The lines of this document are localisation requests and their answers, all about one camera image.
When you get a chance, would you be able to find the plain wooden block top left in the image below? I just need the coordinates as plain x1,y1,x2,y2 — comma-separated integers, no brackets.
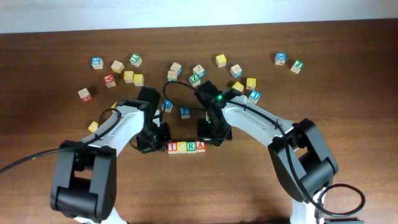
111,60,124,73

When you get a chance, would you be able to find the green R block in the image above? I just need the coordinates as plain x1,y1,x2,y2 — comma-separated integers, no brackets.
187,141,197,154

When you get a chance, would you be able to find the blue S block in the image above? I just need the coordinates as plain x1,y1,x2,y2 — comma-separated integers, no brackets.
91,57,103,70

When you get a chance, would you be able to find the green J block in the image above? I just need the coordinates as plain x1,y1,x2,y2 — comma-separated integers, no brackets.
290,60,304,74

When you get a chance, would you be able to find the blue H block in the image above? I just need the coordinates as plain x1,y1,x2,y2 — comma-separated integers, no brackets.
162,100,173,113

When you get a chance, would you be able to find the red K block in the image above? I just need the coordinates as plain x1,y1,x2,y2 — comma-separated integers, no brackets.
103,74,116,88

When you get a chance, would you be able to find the yellow block far lower left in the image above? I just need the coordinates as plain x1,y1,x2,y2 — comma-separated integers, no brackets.
88,121,98,133

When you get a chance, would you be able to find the yellow C block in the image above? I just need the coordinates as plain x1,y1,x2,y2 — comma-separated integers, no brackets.
177,142,187,154

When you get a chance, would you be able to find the blue X block far right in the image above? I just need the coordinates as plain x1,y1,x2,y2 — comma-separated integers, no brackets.
274,52,287,65

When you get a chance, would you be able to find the wooden block blue D side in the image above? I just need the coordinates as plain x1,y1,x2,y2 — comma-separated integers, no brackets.
230,64,243,78

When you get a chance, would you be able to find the yellow block pair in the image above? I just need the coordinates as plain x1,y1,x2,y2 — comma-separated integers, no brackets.
133,73,144,86
123,70,134,83

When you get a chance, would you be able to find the blue I block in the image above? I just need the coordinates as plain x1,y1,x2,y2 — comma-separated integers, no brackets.
248,90,261,104

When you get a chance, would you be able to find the green L block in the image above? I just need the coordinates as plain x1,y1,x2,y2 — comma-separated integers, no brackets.
129,54,142,67

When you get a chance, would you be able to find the yellow block left pair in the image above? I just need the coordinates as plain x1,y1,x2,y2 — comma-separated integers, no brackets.
123,70,134,83

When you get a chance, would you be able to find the yellow block right pair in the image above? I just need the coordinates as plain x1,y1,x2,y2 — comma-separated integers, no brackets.
133,73,144,86

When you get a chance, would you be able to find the blue P block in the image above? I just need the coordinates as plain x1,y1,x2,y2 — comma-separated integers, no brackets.
180,108,190,119

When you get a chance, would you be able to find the wooden block green side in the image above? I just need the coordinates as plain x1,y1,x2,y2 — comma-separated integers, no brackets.
167,70,178,82

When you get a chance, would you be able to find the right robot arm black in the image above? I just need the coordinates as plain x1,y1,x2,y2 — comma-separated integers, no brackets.
195,81,338,223

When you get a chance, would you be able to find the yellow block top centre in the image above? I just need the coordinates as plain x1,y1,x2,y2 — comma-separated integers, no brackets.
216,54,227,68

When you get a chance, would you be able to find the red A block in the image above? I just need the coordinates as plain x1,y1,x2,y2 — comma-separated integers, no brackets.
195,141,206,153

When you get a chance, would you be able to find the yellow S block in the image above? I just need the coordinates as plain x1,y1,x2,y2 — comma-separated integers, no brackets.
232,82,244,92

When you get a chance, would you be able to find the red I block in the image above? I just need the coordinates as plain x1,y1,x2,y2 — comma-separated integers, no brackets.
167,142,178,154

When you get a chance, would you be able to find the green Z block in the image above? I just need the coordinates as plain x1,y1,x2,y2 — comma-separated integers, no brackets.
189,74,201,87

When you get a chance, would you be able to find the yellow block right cluster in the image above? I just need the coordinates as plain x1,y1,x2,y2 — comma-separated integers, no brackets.
246,78,256,90

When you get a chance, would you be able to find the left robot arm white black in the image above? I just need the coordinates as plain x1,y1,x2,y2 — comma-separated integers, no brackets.
50,87,170,223

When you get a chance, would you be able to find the wooden block red side left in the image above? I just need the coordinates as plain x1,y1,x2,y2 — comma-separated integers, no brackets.
78,88,93,102

